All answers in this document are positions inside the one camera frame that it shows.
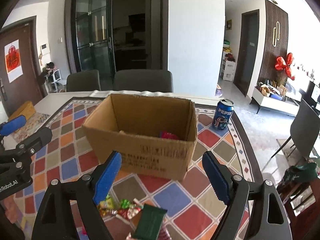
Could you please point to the red bow decoration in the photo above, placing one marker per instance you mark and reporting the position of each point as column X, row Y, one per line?
column 285, row 65

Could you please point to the grey dining chair left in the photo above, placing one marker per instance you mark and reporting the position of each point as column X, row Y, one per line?
column 83, row 81

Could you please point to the yellow green candy packet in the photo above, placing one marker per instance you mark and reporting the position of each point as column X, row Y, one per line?
column 107, row 207

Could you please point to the red white snack packet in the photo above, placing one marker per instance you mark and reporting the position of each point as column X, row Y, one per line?
column 128, row 215

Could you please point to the black glass sliding door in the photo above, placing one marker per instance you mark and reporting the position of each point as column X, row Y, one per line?
column 114, row 35

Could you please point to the grey dining chair right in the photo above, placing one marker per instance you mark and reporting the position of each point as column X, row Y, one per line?
column 144, row 80

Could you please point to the dark side chair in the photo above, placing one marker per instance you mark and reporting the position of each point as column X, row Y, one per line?
column 304, row 130

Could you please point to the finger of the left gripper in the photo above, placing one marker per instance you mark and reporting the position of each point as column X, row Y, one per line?
column 35, row 142
column 9, row 127

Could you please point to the magenta snack packet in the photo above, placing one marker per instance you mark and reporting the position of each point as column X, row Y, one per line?
column 168, row 135

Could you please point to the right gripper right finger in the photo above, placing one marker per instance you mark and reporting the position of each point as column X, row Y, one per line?
column 220, row 177

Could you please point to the brown cardboard box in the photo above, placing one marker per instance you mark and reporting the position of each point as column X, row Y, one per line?
column 131, row 125

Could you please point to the blue Pepsi can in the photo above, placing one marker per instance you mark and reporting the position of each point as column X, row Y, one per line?
column 223, row 112

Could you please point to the green bag on chair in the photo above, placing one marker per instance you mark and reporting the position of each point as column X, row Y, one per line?
column 300, row 174

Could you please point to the patterned placemat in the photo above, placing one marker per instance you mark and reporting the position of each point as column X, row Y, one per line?
column 31, row 126

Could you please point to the colourful checkered tablecloth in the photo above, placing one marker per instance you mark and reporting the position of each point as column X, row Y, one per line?
column 193, row 209

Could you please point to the brown entrance door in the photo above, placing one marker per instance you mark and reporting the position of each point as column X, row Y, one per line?
column 26, row 87

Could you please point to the white TV cabinet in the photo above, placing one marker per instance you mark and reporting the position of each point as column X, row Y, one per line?
column 288, row 107

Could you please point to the dark green snack packet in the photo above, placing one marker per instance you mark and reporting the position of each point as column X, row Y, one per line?
column 150, row 223

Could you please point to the red fu door poster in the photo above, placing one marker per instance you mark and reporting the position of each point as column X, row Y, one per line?
column 13, row 62

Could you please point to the grey dining chair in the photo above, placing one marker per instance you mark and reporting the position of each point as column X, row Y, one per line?
column 83, row 81
column 144, row 80

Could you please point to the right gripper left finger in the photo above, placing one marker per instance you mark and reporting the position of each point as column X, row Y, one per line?
column 104, row 176

